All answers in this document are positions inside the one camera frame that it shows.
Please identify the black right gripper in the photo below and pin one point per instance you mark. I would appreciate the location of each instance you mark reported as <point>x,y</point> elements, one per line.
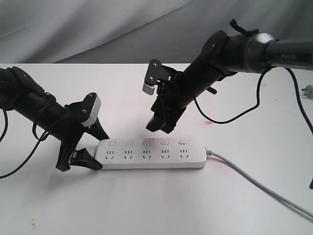
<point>173,96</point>

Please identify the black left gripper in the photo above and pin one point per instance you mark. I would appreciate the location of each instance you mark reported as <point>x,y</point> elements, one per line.
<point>69,131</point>

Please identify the white five-outlet power strip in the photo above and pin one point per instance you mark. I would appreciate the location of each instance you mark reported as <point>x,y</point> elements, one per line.
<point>151,153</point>

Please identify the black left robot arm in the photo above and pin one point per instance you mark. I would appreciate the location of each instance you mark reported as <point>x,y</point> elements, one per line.
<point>19,92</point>

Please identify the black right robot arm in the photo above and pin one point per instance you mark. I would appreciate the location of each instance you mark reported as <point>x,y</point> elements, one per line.
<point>221,56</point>

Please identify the grey plug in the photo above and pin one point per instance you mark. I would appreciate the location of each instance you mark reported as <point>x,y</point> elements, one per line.
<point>307,92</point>

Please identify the grey backdrop cloth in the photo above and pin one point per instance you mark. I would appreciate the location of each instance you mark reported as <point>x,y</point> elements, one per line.
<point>135,31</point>

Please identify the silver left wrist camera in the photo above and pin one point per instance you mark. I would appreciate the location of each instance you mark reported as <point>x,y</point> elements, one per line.
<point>90,108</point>

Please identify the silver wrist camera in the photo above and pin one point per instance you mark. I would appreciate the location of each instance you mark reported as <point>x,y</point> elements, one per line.
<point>90,108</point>
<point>155,72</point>

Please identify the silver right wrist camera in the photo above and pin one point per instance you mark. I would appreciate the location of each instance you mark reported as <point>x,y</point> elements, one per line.
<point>155,72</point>

